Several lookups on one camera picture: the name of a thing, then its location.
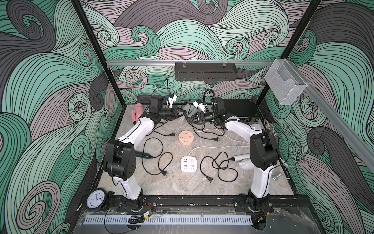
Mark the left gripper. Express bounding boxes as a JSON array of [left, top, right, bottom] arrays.
[[157, 107, 186, 121]]

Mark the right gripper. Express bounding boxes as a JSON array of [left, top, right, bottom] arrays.
[[187, 113, 218, 125]]

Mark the black cord of white dryer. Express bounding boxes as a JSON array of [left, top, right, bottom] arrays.
[[178, 102, 226, 142]]

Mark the black cord of pink dryer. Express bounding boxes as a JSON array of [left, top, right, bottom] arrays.
[[133, 116, 176, 138]]

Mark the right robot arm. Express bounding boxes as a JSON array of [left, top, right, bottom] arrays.
[[213, 114, 279, 213]]

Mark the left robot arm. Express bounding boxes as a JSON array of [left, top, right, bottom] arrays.
[[103, 106, 179, 210]]

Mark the white folded hair dryer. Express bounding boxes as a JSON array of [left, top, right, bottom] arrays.
[[178, 107, 190, 121]]

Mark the pink round power strip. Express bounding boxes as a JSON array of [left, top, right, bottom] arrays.
[[178, 130, 194, 146]]

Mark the pink hair dryer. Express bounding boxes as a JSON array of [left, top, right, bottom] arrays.
[[131, 103, 144, 125]]

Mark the white square power strip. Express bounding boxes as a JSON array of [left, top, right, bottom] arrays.
[[180, 156, 197, 173]]

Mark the dark green hair dryer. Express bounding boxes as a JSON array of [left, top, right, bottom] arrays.
[[135, 151, 154, 159]]

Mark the black case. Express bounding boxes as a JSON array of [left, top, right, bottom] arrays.
[[216, 99, 260, 122]]

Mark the white hair dryer right back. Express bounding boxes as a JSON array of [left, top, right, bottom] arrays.
[[250, 123, 263, 131]]

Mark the white hair dryer right front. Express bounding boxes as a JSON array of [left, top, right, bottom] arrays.
[[230, 154, 255, 171]]

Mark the small metal knob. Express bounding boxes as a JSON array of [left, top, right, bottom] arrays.
[[272, 172, 283, 180]]

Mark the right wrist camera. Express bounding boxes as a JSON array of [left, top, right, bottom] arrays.
[[193, 97, 225, 113]]

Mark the black wall shelf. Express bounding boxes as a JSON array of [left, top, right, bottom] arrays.
[[174, 62, 238, 81]]

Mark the clear mesh wall holder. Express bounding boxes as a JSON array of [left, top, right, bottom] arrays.
[[265, 58, 308, 106]]

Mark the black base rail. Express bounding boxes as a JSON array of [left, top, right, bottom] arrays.
[[112, 194, 315, 214]]

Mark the round wall clock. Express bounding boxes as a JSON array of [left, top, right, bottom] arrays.
[[85, 188, 108, 212]]

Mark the white slotted cable duct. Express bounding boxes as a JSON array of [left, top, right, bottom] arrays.
[[83, 214, 253, 226]]

